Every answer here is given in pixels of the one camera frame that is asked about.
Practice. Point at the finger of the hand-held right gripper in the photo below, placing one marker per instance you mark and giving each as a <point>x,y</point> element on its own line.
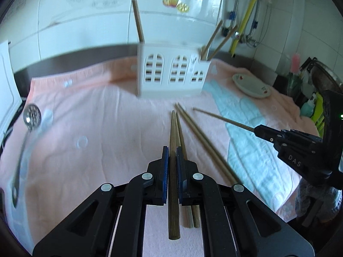
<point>289,133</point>
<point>284,143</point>

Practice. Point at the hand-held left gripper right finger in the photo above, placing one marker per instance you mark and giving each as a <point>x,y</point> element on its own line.
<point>179,176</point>

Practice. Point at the metal wok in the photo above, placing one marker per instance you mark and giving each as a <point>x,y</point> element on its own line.
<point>327,77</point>

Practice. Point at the pink printed blanket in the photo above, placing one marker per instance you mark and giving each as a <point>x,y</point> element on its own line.
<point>107,139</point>

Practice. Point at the white plastic utensil holder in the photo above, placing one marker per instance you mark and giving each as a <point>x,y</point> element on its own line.
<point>185,89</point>

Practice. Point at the person's right forearm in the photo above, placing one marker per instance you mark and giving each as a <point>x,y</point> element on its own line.
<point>316,200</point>

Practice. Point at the metal slotted spoon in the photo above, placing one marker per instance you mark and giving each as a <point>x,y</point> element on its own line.
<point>32,115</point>

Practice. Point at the white ceramic bowl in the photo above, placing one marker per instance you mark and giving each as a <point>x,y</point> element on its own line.
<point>249,85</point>

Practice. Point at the pink bottle brush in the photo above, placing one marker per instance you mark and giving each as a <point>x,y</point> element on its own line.
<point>295,63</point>

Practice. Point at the teal plastic bottle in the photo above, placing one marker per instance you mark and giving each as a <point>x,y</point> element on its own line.
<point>308,107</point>

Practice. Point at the glass jar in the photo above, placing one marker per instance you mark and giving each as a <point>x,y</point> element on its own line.
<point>293,85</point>

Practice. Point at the metal pipe valve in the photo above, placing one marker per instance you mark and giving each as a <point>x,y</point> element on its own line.
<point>235,34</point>
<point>252,42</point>

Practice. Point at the green plastic rack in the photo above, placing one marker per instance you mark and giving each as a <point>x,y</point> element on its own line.
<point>319,109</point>

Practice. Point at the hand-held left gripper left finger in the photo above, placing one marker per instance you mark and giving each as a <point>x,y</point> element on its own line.
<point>165,176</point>

